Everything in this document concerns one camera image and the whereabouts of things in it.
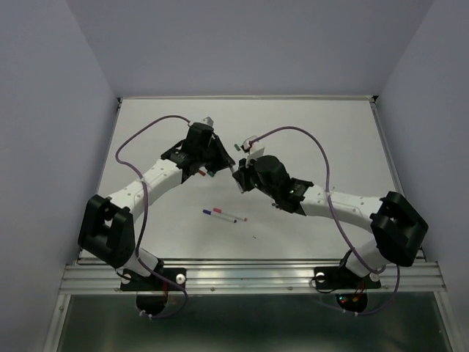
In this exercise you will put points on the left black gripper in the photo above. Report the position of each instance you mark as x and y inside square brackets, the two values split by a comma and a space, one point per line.
[223, 158]

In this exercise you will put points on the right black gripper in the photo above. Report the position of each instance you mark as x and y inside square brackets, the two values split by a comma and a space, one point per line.
[242, 174]

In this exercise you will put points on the grey capped marker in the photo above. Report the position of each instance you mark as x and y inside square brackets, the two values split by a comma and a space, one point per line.
[236, 177]

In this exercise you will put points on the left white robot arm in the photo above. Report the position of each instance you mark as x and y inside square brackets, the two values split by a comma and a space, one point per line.
[107, 230]

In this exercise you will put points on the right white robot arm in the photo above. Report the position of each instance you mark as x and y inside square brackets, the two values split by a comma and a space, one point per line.
[397, 228]

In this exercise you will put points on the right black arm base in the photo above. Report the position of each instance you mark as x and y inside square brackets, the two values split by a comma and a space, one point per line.
[350, 290]

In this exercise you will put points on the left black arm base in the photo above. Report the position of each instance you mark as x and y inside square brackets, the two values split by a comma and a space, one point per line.
[157, 298]

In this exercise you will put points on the pink capped marker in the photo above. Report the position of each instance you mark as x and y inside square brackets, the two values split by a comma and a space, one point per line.
[224, 213]

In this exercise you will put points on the purple capped marker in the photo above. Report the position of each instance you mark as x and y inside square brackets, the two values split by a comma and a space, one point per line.
[219, 216]

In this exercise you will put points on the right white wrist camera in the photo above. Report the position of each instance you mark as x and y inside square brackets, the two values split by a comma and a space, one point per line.
[253, 149]

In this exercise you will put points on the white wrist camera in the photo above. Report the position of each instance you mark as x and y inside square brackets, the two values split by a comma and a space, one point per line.
[207, 121]
[253, 149]

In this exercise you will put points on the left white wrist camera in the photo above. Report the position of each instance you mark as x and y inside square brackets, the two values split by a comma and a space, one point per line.
[207, 121]

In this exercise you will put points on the aluminium front rail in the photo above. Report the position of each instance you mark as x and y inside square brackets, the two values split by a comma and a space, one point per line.
[232, 277]

